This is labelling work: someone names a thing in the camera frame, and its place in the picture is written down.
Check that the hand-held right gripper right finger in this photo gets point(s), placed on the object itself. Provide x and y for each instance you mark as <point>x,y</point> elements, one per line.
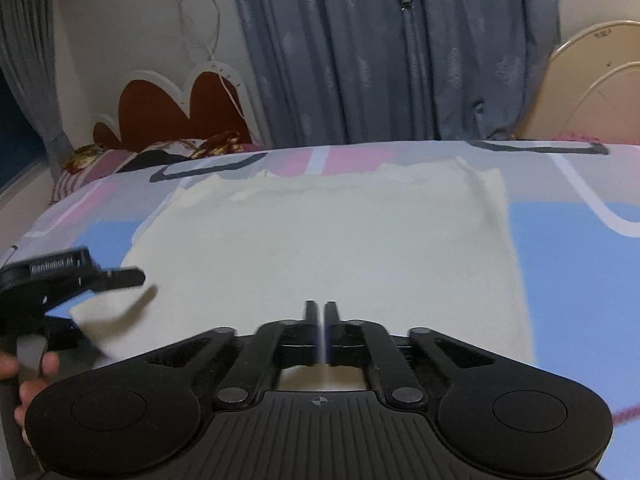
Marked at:
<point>331,319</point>

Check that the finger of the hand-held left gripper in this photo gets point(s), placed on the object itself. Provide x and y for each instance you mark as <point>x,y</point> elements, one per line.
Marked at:
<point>122,278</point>
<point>62,332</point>

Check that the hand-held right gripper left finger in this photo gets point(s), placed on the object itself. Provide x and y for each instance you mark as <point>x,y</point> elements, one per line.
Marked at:
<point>312,319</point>

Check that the cream knitted sweater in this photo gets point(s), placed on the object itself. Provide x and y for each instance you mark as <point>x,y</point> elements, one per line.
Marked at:
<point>325,240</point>

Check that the person's left hand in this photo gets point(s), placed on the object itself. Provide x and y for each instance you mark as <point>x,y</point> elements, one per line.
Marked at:
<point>31,393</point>

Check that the striped pillow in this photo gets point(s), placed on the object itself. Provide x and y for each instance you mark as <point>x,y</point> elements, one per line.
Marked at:
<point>75,182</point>

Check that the red floral pillow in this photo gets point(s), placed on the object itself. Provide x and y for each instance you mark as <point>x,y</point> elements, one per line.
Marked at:
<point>85,157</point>

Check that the dark window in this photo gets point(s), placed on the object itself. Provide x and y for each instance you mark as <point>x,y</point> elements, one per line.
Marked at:
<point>15,135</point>

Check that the dark floral pillow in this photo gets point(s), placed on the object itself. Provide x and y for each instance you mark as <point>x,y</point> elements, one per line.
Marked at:
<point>210,146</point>

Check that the red and white headboard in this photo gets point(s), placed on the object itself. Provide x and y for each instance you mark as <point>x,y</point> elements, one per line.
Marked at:
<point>150,115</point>

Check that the narrow blue-grey curtain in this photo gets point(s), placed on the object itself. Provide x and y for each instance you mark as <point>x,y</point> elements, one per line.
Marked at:
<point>30,60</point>

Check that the patterned bedsheet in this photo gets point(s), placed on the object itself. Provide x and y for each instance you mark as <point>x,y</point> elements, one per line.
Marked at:
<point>575,270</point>

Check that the wide blue-grey curtain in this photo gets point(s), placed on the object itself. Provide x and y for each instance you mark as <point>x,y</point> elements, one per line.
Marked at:
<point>350,60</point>

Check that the red floral cloth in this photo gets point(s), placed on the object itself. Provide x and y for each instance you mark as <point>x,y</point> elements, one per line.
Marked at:
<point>575,135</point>

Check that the cream headboard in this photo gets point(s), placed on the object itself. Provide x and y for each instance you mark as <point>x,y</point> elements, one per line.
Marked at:
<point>560,95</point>

